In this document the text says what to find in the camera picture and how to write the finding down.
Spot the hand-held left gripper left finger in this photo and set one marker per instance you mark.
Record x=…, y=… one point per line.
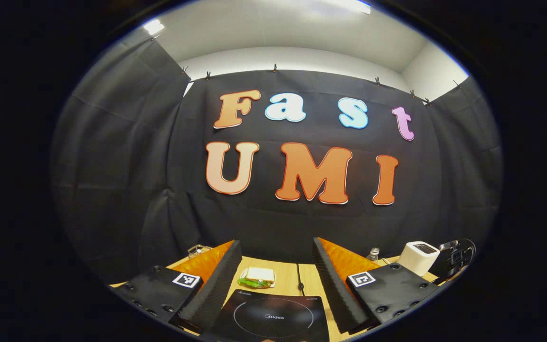
x=221, y=289

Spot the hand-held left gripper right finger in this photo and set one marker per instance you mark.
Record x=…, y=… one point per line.
x=333, y=289

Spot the black induction cooktop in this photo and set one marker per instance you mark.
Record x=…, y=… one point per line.
x=273, y=316

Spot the white toaster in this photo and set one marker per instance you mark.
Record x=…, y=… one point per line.
x=418, y=259

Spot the clear plastic water bottle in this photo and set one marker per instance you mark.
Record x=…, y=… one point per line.
x=373, y=255

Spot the black backdrop cloth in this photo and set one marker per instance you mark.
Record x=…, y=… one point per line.
x=136, y=166

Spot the small ceiling light panel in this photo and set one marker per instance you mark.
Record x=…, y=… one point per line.
x=154, y=26

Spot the large ceiling light panel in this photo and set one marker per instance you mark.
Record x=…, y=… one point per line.
x=349, y=5

